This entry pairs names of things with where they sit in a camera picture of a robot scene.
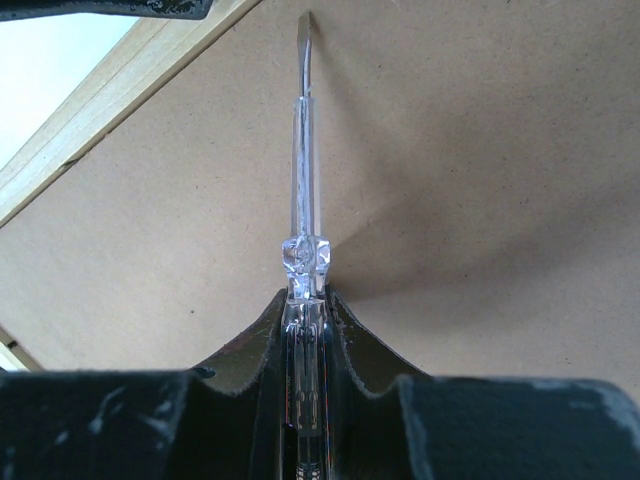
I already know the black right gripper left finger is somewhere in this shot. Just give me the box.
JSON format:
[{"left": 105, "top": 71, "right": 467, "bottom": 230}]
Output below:
[{"left": 1, "top": 292, "right": 285, "bottom": 479}]

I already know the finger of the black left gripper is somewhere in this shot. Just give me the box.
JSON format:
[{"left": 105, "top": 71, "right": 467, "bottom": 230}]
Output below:
[{"left": 1, "top": 0, "right": 214, "bottom": 21}]

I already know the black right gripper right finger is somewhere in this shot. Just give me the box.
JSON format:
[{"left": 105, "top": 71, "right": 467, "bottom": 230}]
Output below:
[{"left": 328, "top": 290, "right": 639, "bottom": 479}]

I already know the clear handled screwdriver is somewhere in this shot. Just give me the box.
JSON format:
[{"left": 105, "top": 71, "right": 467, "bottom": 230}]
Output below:
[{"left": 281, "top": 11, "right": 332, "bottom": 479}]

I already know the wooden picture frame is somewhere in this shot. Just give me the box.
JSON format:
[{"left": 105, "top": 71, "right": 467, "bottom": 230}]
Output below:
[{"left": 1, "top": 1, "right": 639, "bottom": 395}]

